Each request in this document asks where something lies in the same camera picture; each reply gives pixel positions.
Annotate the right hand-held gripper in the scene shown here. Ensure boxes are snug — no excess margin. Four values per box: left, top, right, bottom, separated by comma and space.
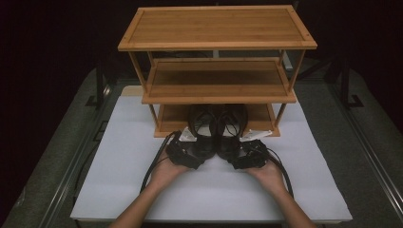
227, 129, 274, 171

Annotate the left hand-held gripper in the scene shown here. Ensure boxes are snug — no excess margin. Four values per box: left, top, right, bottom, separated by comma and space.
165, 125, 206, 171

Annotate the black leather shoe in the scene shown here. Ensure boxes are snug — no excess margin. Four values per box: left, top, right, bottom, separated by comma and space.
187, 104, 220, 161
216, 104, 249, 162

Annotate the three-tier wooden shoe rack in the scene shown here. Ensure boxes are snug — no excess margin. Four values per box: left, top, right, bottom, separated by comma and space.
117, 4, 318, 139

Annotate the person's left hand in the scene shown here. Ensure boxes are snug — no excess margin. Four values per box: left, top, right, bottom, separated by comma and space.
149, 151, 191, 191

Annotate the person's right hand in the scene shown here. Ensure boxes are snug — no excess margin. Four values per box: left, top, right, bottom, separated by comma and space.
244, 157, 286, 195

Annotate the black metal stand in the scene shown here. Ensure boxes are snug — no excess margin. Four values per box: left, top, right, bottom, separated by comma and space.
85, 58, 112, 111
338, 58, 365, 111

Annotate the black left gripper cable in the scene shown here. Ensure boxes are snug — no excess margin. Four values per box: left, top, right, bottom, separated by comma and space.
139, 130, 182, 195

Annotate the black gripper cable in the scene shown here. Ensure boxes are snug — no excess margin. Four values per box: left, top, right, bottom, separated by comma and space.
265, 147, 295, 198
139, 130, 182, 195

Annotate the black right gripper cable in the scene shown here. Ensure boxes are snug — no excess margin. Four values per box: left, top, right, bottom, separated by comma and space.
265, 147, 295, 198

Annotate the metal floor rail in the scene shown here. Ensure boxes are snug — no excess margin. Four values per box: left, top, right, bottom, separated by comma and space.
327, 80, 403, 217
39, 84, 120, 228

